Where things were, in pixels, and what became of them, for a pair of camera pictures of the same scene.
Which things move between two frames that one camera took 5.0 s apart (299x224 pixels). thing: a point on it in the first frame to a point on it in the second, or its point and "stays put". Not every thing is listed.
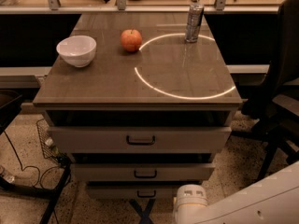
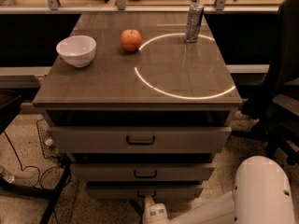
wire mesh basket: x=48 y=146 stays put
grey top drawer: x=137 y=139 stays put
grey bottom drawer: x=129 y=193 stays put
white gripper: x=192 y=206 to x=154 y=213
